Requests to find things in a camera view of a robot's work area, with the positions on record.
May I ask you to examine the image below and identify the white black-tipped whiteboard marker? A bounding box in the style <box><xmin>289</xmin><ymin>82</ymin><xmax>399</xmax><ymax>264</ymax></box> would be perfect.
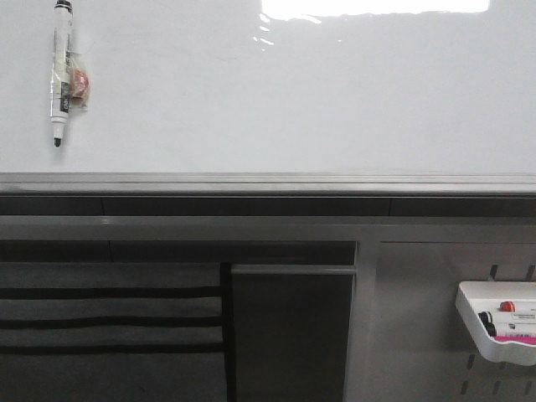
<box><xmin>50</xmin><ymin>0</ymin><xmax>73</xmax><ymax>147</ymax></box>

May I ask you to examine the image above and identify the white glossy whiteboard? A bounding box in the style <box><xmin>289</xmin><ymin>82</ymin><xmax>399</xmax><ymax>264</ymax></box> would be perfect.
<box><xmin>1</xmin><ymin>1</ymin><xmax>535</xmax><ymax>194</ymax></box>

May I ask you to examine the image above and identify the dark grey flat panel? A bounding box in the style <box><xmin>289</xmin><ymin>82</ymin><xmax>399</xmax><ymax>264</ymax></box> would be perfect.
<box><xmin>233</xmin><ymin>268</ymin><xmax>353</xmax><ymax>401</ymax></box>

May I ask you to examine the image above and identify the red magnet in tape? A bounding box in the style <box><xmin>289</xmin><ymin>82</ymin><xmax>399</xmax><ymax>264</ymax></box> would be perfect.
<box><xmin>70</xmin><ymin>69</ymin><xmax>90</xmax><ymax>102</ymax></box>

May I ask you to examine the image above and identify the grey fabric black-striped organizer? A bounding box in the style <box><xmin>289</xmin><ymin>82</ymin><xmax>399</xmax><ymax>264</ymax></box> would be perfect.
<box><xmin>1</xmin><ymin>263</ymin><xmax>236</xmax><ymax>401</ymax></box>

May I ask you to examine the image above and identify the black-capped marker in tray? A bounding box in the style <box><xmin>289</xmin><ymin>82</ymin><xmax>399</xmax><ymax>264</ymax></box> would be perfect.
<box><xmin>478</xmin><ymin>311</ymin><xmax>536</xmax><ymax>338</ymax></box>

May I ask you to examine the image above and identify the white plastic marker tray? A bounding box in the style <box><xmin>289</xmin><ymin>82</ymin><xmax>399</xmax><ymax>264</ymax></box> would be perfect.
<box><xmin>456</xmin><ymin>281</ymin><xmax>535</xmax><ymax>366</ymax></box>

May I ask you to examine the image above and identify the red-capped marker in tray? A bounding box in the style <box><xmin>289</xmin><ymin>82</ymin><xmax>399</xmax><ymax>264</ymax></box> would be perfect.
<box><xmin>499</xmin><ymin>301</ymin><xmax>536</xmax><ymax>314</ymax></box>

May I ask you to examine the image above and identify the grey metal pegboard frame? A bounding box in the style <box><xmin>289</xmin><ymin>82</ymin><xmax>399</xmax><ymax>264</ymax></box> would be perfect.
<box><xmin>1</xmin><ymin>216</ymin><xmax>535</xmax><ymax>401</ymax></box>

